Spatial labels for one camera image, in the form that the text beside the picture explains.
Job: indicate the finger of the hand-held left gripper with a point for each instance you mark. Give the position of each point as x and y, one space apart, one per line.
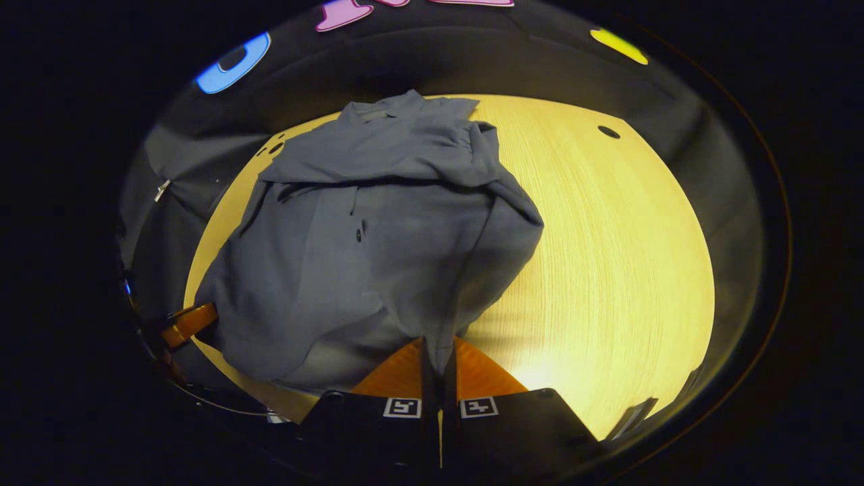
189 324

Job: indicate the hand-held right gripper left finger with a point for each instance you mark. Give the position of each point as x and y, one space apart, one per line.
364 425

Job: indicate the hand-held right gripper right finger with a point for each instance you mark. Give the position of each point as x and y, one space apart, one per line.
526 425

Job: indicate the grey long-sleeved shirt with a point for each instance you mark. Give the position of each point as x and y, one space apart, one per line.
378 236

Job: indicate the silver metal clip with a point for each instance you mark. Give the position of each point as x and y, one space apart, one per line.
162 190

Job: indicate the black backdrop cloth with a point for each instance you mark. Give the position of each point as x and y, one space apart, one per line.
540 61

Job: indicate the black table edge bracket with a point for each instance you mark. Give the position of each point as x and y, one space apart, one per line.
633 417

